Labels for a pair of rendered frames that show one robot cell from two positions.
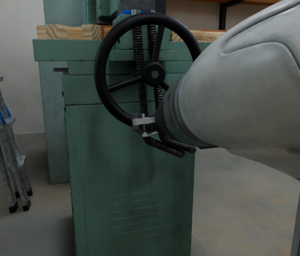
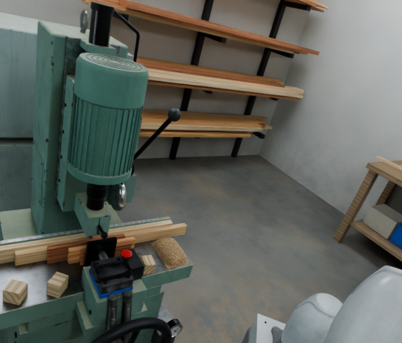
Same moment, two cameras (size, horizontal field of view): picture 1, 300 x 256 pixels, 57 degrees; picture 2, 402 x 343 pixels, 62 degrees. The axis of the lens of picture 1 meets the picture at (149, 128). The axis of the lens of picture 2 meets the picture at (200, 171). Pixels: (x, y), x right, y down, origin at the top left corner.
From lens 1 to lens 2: 0.85 m
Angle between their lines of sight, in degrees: 24
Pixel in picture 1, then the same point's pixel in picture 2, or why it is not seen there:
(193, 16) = (164, 38)
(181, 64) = (149, 291)
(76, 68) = (37, 325)
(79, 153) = not seen: outside the picture
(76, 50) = (39, 311)
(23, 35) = not seen: outside the picture
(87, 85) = (47, 334)
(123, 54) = (94, 330)
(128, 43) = (101, 320)
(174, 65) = not seen: hidden behind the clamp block
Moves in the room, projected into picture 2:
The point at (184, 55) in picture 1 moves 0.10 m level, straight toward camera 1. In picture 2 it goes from (153, 284) to (154, 309)
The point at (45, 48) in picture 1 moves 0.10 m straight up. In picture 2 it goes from (3, 320) to (3, 290)
